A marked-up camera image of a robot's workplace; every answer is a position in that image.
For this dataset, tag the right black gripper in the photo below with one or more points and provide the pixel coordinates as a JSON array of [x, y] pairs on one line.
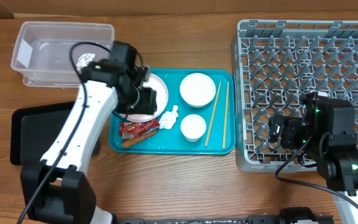
[[291, 129]]

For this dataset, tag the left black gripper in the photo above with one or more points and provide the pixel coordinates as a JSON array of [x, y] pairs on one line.
[[147, 104]]

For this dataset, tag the red snack wrapper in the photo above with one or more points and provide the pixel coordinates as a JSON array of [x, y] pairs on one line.
[[131, 130]]

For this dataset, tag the white tissue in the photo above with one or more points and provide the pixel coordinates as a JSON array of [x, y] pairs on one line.
[[168, 119]]

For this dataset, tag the foil ball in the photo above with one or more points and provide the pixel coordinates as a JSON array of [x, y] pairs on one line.
[[84, 60]]

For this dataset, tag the wooden chopstick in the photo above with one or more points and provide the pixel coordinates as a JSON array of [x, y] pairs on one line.
[[212, 115], [225, 116]]

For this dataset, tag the large white bowl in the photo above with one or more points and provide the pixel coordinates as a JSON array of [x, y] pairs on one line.
[[197, 89]]

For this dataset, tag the small white cup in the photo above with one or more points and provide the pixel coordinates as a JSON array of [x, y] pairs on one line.
[[193, 127]]

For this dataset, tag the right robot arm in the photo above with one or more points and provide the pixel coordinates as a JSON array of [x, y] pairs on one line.
[[325, 133]]

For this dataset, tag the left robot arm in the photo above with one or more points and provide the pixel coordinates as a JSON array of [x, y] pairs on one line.
[[56, 189]]

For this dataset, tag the grey dishwasher rack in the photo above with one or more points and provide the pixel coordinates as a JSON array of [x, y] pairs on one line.
[[273, 63]]

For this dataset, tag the white plate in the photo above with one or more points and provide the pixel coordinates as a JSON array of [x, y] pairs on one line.
[[157, 84]]

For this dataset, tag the orange carrot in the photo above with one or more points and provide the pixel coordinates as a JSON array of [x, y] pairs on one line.
[[130, 142]]

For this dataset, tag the clear plastic bin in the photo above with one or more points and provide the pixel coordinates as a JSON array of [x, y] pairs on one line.
[[41, 51]]

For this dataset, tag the black tray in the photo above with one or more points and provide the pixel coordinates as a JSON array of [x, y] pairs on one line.
[[34, 129]]

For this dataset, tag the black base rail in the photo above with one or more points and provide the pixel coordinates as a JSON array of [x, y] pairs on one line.
[[253, 219]]

